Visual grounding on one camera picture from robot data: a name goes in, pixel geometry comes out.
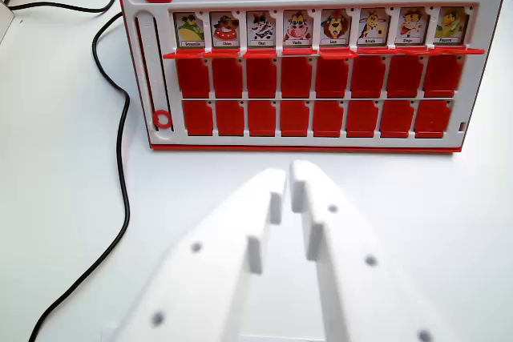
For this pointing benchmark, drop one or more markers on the red flap with question mark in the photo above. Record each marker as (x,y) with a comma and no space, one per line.
(222,53)

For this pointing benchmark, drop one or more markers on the red and white game board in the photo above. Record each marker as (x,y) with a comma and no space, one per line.
(304,77)

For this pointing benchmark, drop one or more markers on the white box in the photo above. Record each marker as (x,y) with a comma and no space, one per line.
(5,21)

